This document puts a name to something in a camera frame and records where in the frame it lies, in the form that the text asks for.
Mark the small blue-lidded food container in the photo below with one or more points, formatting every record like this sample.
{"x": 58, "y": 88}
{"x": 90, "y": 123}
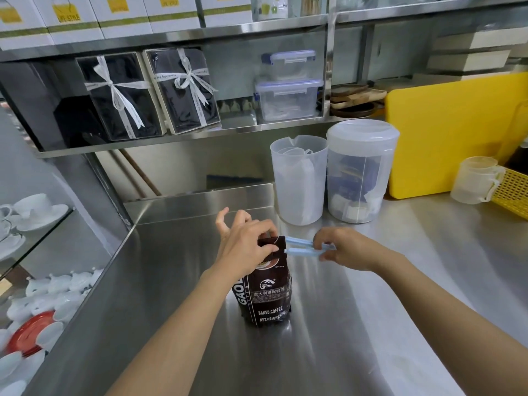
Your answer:
{"x": 288, "y": 65}

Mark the black gift box white ribbon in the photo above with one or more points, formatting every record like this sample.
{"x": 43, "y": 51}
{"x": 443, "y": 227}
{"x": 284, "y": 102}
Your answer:
{"x": 119, "y": 98}
{"x": 181, "y": 90}

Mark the group of white teapots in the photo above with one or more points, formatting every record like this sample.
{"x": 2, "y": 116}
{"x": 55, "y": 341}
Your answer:
{"x": 53, "y": 290}

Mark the person's right forearm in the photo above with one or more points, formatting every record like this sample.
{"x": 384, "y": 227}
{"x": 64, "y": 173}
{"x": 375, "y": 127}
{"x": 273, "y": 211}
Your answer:
{"x": 449, "y": 321}

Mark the stainless steel shelf unit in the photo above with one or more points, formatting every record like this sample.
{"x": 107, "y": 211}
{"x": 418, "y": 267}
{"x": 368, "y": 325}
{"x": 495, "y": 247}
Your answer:
{"x": 247, "y": 37}

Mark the dark blue packet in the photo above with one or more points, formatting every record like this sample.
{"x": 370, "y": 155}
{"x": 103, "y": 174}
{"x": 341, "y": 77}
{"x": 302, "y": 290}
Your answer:
{"x": 357, "y": 177}

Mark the white saucer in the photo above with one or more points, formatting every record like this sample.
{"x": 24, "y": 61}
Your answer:
{"x": 45, "y": 220}

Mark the small clear cup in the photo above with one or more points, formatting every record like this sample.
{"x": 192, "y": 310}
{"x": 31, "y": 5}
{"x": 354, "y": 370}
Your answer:
{"x": 295, "y": 152}

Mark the glass shelf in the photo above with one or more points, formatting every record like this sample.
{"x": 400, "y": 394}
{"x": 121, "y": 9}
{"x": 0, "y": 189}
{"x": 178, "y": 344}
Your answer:
{"x": 37, "y": 243}

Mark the clear plastic measuring cup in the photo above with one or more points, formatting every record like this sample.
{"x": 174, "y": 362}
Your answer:
{"x": 472, "y": 181}

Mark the yellow cutting board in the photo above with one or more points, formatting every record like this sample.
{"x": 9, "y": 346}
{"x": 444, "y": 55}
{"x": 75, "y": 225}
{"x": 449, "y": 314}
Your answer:
{"x": 445, "y": 140}

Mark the clear open plastic pitcher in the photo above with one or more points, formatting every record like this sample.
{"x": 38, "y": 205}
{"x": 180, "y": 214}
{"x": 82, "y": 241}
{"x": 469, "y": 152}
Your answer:
{"x": 298, "y": 189}

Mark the person's right hand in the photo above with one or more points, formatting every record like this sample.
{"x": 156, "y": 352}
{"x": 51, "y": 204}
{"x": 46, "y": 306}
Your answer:
{"x": 350, "y": 248}

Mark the light blue bag clip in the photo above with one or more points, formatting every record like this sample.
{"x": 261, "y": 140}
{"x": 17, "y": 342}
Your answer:
{"x": 301, "y": 248}

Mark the white teacup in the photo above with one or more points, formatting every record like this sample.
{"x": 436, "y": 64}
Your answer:
{"x": 33, "y": 206}

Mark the white box green mug print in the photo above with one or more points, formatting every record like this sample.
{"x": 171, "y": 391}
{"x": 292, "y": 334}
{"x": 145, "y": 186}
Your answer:
{"x": 270, "y": 7}

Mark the stack of flat white boxes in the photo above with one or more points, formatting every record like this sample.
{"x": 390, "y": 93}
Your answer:
{"x": 478, "y": 49}

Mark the person's left thumb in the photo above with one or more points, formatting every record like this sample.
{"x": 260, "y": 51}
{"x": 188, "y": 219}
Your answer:
{"x": 268, "y": 252}

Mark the large blue-lidded food container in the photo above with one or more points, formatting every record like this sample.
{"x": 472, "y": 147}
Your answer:
{"x": 288, "y": 101}

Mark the white box yellow print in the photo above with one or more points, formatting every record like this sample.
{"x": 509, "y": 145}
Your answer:
{"x": 20, "y": 24}
{"x": 227, "y": 10}
{"x": 119, "y": 14}
{"x": 68, "y": 18}
{"x": 171, "y": 12}

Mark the person's left little finger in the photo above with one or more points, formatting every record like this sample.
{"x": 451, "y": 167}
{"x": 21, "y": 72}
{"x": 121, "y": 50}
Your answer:
{"x": 222, "y": 222}

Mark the person's right thumb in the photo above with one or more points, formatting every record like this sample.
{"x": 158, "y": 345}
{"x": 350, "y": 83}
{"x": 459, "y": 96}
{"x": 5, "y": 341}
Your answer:
{"x": 322, "y": 237}

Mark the dark brown coffee bag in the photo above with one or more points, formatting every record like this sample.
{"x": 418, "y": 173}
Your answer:
{"x": 266, "y": 292}

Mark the stack of wooden trays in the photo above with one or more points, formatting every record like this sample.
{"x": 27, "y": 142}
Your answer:
{"x": 354, "y": 101}

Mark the person's left forearm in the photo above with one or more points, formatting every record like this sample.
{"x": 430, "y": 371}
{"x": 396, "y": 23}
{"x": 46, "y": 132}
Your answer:
{"x": 181, "y": 338}

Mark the person's left hand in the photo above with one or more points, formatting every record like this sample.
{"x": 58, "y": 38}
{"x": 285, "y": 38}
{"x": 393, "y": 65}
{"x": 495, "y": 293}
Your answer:
{"x": 239, "y": 247}

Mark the red saucer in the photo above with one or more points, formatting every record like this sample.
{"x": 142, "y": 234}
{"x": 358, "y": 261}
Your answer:
{"x": 29, "y": 334}

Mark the clear pitcher with white lid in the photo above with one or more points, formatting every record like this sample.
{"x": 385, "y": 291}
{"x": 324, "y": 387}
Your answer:
{"x": 359, "y": 169}

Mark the yellow plastic basket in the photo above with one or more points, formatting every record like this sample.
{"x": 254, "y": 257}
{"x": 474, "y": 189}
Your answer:
{"x": 513, "y": 195}

